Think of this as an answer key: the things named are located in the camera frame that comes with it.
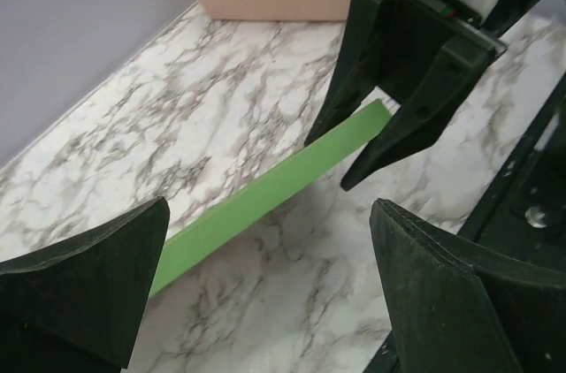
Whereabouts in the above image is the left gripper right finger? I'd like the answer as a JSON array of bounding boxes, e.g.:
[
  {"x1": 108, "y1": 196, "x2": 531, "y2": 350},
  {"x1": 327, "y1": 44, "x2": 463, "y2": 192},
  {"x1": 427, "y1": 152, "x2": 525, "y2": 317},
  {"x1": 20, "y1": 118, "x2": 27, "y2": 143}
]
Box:
[{"x1": 370, "y1": 199, "x2": 565, "y2": 372}]

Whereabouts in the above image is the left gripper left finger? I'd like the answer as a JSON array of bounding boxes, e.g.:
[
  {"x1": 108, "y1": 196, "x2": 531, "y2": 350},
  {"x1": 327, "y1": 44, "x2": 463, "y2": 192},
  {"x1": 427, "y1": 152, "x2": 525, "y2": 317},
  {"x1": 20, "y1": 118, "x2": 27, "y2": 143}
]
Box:
[{"x1": 1, "y1": 197, "x2": 170, "y2": 369}]

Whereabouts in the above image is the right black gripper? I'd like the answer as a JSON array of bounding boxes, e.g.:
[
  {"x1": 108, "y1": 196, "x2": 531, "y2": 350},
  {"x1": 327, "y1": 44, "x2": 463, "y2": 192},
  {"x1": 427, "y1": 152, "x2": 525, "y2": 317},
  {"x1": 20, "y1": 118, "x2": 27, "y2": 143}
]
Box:
[{"x1": 304, "y1": 0, "x2": 539, "y2": 191}]

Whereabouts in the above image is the green wooden picture frame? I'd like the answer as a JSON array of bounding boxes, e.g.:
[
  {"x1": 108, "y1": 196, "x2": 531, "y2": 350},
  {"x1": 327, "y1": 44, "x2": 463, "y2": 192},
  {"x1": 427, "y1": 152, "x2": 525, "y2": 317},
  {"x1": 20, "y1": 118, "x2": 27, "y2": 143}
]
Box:
[{"x1": 149, "y1": 100, "x2": 390, "y2": 295}]

